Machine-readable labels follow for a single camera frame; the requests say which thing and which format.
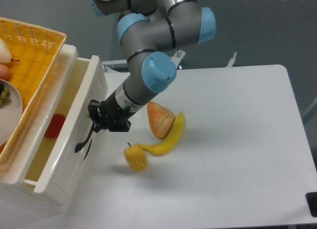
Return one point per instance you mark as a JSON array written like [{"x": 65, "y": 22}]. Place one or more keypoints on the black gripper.
[{"x": 113, "y": 117}]

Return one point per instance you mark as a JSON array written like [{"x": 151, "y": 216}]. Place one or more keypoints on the black top drawer handle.
[{"x": 80, "y": 145}]

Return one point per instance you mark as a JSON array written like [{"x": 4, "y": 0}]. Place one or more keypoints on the black drawer handle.
[
  {"x": 80, "y": 145},
  {"x": 88, "y": 149}
]

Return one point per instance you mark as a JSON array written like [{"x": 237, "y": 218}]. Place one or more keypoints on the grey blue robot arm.
[{"x": 146, "y": 35}]

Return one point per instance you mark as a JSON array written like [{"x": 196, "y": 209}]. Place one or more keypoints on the white drawer cabinet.
[{"x": 22, "y": 146}]

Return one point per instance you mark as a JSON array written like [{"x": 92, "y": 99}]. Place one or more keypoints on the red bell pepper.
[{"x": 55, "y": 126}]

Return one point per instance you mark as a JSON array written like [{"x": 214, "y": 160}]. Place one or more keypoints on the yellow bell pepper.
[{"x": 135, "y": 157}]

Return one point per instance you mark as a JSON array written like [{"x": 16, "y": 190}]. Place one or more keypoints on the orange croissant bread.
[{"x": 160, "y": 118}]

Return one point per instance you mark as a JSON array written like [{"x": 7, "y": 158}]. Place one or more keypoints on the yellow banana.
[{"x": 172, "y": 139}]

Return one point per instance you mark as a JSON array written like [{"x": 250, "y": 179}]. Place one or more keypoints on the grey plate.
[{"x": 11, "y": 113}]

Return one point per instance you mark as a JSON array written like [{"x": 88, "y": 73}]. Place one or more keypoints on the green grapes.
[{"x": 4, "y": 96}]

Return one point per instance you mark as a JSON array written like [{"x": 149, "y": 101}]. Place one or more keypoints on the yellow woven basket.
[{"x": 34, "y": 49}]

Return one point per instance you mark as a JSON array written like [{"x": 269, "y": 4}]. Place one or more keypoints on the white pear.
[{"x": 5, "y": 54}]

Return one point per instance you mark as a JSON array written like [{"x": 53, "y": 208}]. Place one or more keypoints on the black corner device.
[{"x": 311, "y": 198}]

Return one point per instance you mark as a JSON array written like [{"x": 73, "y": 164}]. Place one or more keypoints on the black lower drawer handle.
[{"x": 88, "y": 149}]

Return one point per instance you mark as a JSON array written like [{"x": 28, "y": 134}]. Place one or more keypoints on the white left table bracket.
[{"x": 115, "y": 66}]

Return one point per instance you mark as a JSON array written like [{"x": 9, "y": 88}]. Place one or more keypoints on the white table bracket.
[
  {"x": 115, "y": 66},
  {"x": 177, "y": 59},
  {"x": 232, "y": 60}
]

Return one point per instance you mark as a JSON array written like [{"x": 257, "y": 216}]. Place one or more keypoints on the white right table bracket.
[{"x": 232, "y": 60}]

